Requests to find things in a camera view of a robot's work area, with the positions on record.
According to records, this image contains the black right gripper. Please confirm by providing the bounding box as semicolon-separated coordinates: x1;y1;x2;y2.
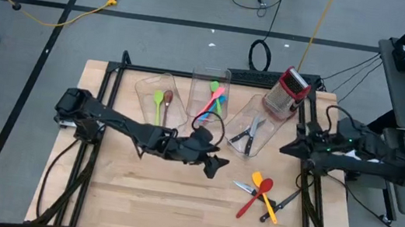
278;120;339;164

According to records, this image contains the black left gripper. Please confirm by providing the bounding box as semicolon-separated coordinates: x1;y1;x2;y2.
168;123;234;183

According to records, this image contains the steel knife riveted black handle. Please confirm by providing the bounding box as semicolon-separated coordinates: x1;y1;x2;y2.
243;113;263;158

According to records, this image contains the yellow spoon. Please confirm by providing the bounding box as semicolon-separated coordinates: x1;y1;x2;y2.
246;170;285;225

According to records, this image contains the red silicone spoon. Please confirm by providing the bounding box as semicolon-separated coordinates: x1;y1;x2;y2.
235;174;275;223

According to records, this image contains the pink silicone spatula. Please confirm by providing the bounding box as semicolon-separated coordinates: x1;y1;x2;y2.
197;85;226;120

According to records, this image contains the green silicone spatula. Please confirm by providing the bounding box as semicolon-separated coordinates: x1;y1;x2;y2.
206;79;227;116

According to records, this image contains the clear plastic bin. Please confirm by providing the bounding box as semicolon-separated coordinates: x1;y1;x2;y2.
184;64;234;128
220;89;295;165
129;69;196;133

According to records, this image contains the brown wooden spoon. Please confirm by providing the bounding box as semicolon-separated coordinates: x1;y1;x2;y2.
159;88;175;128

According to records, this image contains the lime green silicone spoon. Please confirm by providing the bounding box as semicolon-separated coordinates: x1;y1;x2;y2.
149;89;166;127

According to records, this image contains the dark blade black knife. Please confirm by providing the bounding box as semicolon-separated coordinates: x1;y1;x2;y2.
259;184;302;227

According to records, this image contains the red steel box grater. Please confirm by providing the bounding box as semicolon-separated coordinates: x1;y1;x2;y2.
260;62;316;123

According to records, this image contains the black power strip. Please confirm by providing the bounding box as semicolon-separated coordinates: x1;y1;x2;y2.
225;63;324;97

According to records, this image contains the short paring knife black handle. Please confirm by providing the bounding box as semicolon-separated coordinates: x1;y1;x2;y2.
229;179;279;208

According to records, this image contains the thin black cable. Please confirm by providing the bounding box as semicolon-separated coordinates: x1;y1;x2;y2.
321;46;381;89
331;51;383;100
338;57;384;110

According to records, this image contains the black coiled cable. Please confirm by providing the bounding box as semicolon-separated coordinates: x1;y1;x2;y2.
246;0;292;75

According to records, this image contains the black aluminium table frame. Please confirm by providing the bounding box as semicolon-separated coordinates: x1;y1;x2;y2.
23;39;379;227

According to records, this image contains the yellow hanging cable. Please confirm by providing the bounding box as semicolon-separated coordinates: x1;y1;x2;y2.
297;0;338;77

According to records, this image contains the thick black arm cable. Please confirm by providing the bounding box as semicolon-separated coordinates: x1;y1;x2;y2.
33;134;81;225

